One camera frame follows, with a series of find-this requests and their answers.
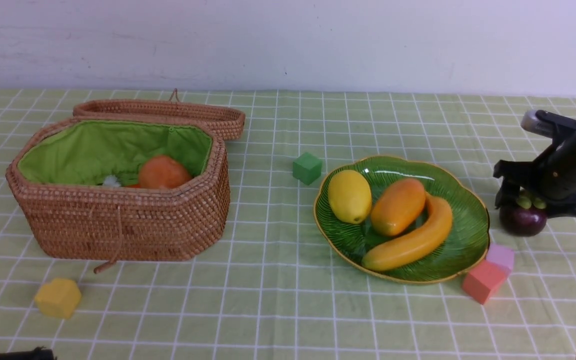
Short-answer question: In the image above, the yellow foam block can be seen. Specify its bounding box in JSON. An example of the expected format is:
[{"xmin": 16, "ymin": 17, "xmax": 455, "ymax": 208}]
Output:
[{"xmin": 34, "ymin": 278, "xmax": 82, "ymax": 320}]

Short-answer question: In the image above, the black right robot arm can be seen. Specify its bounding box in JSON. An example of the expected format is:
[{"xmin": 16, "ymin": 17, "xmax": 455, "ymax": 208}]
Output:
[{"xmin": 493, "ymin": 109, "xmax": 576, "ymax": 218}]

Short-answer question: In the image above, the yellow toy lemon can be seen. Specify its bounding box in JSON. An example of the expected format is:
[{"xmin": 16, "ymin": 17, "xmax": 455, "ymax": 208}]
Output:
[{"xmin": 327, "ymin": 170, "xmax": 373, "ymax": 224}]

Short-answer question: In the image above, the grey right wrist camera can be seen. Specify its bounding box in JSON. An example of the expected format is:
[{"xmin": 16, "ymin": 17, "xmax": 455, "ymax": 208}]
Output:
[{"xmin": 520, "ymin": 109, "xmax": 576, "ymax": 145}]

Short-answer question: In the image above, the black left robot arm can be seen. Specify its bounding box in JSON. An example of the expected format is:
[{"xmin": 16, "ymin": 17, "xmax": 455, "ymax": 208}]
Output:
[{"xmin": 0, "ymin": 346, "xmax": 57, "ymax": 360}]

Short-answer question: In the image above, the salmon pink foam cube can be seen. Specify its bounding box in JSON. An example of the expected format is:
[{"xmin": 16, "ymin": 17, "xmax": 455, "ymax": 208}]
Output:
[{"xmin": 461, "ymin": 260, "xmax": 508, "ymax": 305}]

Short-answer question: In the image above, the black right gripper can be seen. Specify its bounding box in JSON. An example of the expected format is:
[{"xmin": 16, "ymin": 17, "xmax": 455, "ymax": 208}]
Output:
[{"xmin": 493, "ymin": 127, "xmax": 576, "ymax": 218}]

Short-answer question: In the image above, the yellow toy banana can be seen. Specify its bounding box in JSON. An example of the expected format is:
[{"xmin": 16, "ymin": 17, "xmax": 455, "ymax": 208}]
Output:
[{"xmin": 361, "ymin": 194, "xmax": 454, "ymax": 272}]

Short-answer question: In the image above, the green checkered tablecloth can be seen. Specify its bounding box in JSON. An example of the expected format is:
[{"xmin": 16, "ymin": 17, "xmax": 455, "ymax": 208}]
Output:
[{"xmin": 0, "ymin": 89, "xmax": 576, "ymax": 360}]

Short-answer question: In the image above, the light purple foam cube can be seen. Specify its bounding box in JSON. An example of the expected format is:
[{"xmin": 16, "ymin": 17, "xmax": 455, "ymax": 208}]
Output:
[{"xmin": 486, "ymin": 243, "xmax": 515, "ymax": 276}]

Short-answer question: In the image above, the woven wicker basket green lining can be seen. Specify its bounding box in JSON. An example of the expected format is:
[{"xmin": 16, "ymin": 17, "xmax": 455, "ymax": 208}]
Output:
[{"xmin": 6, "ymin": 117, "xmax": 231, "ymax": 263}]

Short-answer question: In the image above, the green leaf-shaped glass plate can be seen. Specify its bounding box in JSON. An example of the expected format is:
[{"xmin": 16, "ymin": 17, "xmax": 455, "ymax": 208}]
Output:
[{"xmin": 313, "ymin": 155, "xmax": 490, "ymax": 285}]

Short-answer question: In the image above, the dark purple toy mangosteen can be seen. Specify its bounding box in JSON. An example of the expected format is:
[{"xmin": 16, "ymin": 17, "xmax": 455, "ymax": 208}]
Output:
[{"xmin": 499, "ymin": 191, "xmax": 548, "ymax": 237}]

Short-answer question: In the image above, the orange yellow toy mango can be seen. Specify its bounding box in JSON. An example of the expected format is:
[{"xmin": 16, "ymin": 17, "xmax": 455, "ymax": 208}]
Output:
[{"xmin": 370, "ymin": 178, "xmax": 426, "ymax": 237}]

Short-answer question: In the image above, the white tag inside basket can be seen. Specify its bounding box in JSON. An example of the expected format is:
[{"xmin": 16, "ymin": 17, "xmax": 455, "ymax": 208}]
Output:
[{"xmin": 102, "ymin": 175, "xmax": 122, "ymax": 188}]

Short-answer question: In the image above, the woven wicker basket lid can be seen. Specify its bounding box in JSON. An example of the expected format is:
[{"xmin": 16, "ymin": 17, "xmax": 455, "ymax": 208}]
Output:
[{"xmin": 73, "ymin": 89, "xmax": 246, "ymax": 141}]

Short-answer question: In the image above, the green foam cube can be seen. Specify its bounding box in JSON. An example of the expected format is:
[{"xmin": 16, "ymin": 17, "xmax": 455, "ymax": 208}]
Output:
[{"xmin": 292, "ymin": 152, "xmax": 323, "ymax": 186}]

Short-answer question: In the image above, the orange toy potato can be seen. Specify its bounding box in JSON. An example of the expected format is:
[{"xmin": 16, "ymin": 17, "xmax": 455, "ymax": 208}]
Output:
[{"xmin": 138, "ymin": 155, "xmax": 194, "ymax": 190}]

